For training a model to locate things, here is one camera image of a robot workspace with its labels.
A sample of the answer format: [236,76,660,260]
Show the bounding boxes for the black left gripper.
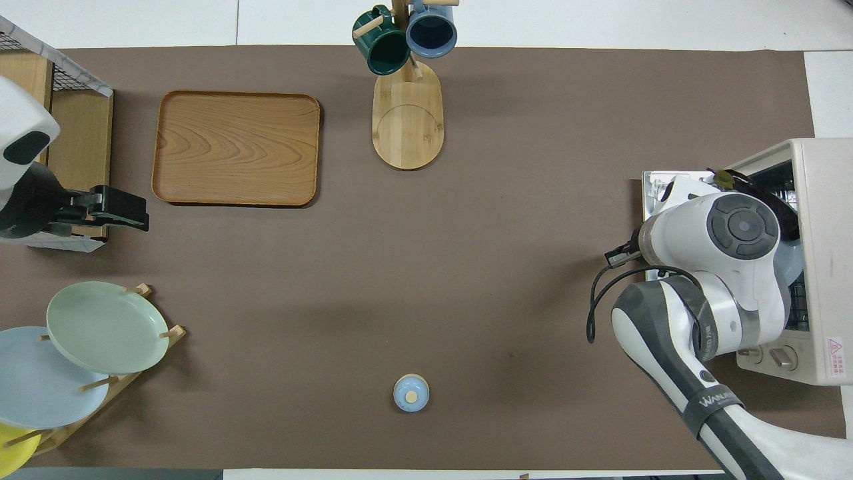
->
[0,163,149,239]

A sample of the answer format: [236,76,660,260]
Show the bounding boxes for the light blue plate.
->
[773,233,805,289]

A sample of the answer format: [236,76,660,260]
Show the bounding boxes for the cream toaster oven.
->
[642,138,853,386]

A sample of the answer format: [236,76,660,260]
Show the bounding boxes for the grey marbled paper wrap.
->
[27,230,107,253]

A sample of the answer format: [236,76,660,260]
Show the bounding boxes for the pale green plate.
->
[47,281,170,375]

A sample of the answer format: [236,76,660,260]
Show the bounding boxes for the wooden serving tray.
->
[152,91,322,208]

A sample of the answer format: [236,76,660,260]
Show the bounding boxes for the wooden plate rack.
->
[27,283,187,457]

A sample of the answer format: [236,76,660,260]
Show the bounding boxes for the pale blue racked plate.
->
[0,326,111,430]

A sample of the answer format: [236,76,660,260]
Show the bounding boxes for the yellow plate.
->
[0,424,41,478]

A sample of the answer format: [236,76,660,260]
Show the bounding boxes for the wooden mug tree stand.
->
[352,0,460,171]

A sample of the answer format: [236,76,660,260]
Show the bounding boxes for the dark green ceramic mug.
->
[352,5,411,76]

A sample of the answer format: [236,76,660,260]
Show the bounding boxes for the blue ceramic mug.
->
[406,0,458,59]

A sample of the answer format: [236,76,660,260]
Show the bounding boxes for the brown table mat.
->
[0,45,848,471]

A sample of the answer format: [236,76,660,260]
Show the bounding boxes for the wire and wood shelf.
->
[0,17,114,253]

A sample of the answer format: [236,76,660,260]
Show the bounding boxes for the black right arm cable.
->
[586,230,704,344]

